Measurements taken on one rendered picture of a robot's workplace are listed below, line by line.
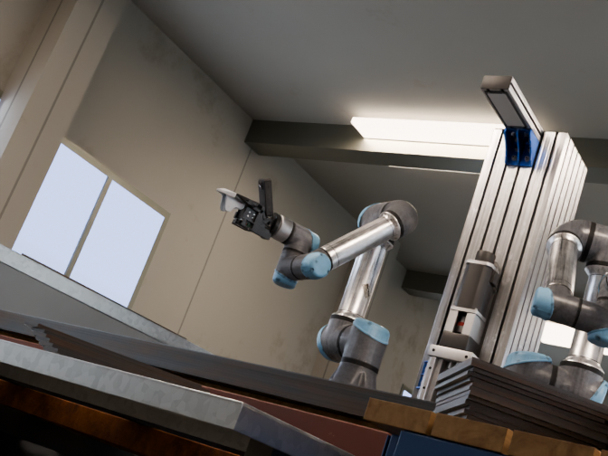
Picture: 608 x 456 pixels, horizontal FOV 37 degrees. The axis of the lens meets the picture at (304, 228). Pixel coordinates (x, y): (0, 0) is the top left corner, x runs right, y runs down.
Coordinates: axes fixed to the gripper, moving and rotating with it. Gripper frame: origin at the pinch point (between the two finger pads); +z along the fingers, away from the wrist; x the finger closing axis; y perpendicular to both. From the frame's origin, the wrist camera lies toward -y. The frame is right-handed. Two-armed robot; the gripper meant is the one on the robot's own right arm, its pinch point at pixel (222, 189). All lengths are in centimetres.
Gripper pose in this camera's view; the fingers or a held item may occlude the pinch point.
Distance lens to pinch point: 268.9
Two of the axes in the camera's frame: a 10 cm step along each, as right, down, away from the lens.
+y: -3.9, 9.0, -1.7
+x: -4.7, -0.4, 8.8
